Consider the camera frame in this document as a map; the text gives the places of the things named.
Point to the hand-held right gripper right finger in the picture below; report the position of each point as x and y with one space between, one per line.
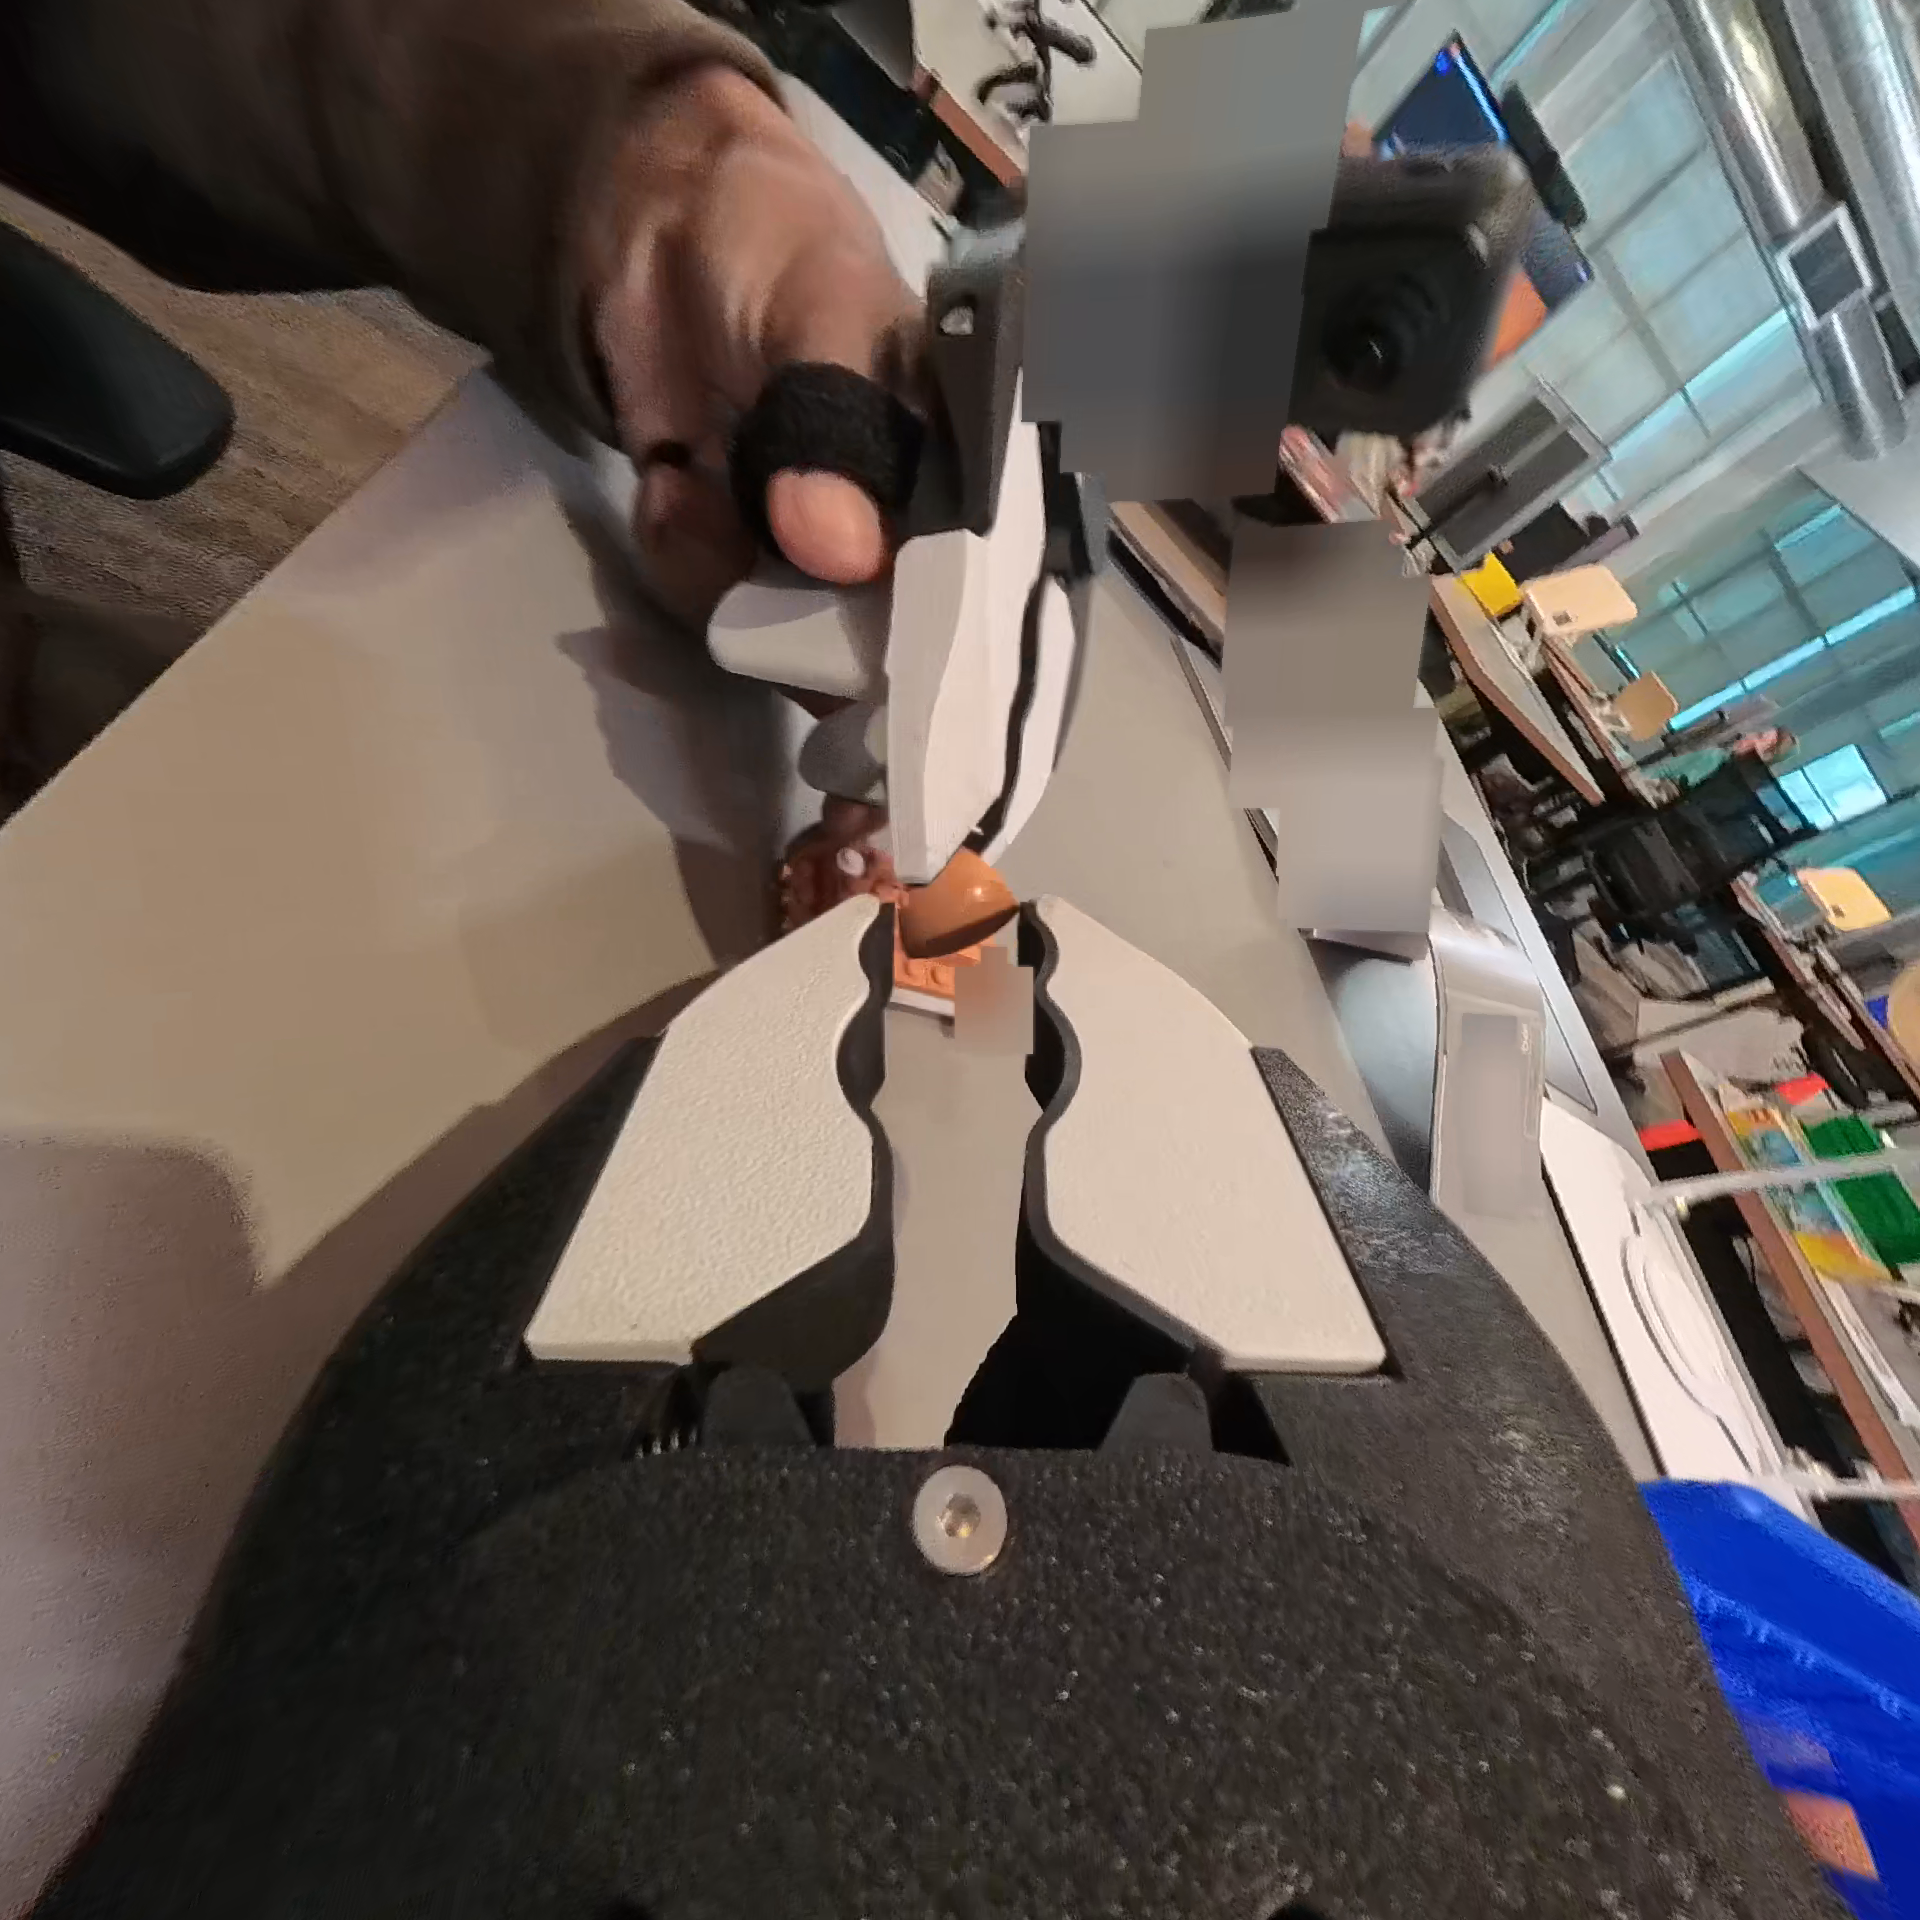
1200 1184

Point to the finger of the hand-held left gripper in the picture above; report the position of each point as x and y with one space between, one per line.
962 660
1058 674

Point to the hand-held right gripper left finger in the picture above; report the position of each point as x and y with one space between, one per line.
718 1170

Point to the brown rounded lego brick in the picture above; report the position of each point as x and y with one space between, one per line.
962 907

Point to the orange-brown lego assembly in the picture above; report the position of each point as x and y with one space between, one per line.
819 884

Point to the blue plastic bin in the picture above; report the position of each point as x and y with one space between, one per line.
1769 1650

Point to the person's left forearm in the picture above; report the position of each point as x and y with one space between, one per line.
375 150

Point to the person's left hand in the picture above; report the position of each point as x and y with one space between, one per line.
704 300

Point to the white flat stand base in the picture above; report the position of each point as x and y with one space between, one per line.
1605 1243

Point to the small yellow box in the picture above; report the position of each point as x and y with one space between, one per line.
1490 585

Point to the small red object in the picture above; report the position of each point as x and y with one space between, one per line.
1675 1135

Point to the grey computer monitor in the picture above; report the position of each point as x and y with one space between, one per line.
1500 480

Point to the beige chair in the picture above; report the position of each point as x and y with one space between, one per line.
1580 599
1845 895
1646 704

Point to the large display screen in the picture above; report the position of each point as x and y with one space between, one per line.
1464 106

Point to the black office chair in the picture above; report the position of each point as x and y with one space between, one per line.
1678 856

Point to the stack of colourful baseplates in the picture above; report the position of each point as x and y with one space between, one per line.
1845 1184

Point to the black office chair armrest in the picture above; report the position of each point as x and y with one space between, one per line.
107 373

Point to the silver ventilation duct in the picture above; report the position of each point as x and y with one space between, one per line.
1754 135

